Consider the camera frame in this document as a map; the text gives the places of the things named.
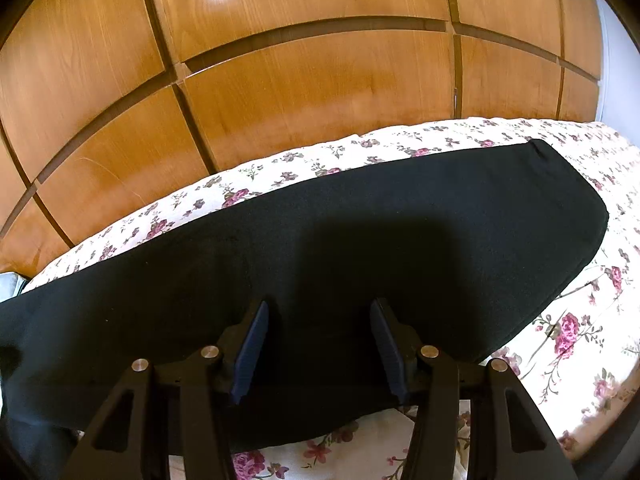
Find wooden wardrobe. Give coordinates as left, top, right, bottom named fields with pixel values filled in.
left=0, top=0, right=603, bottom=276

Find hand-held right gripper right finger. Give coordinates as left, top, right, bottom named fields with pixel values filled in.
left=370, top=298, right=576, bottom=480

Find grey-blue pillow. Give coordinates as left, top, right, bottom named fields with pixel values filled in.
left=0, top=271, right=28, bottom=303

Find floral bed sheet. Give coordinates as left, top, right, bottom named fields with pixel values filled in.
left=20, top=117, right=640, bottom=480

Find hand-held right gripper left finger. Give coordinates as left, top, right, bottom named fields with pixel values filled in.
left=62, top=300, right=271, bottom=480

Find black pants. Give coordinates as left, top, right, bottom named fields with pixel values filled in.
left=0, top=139, right=610, bottom=480

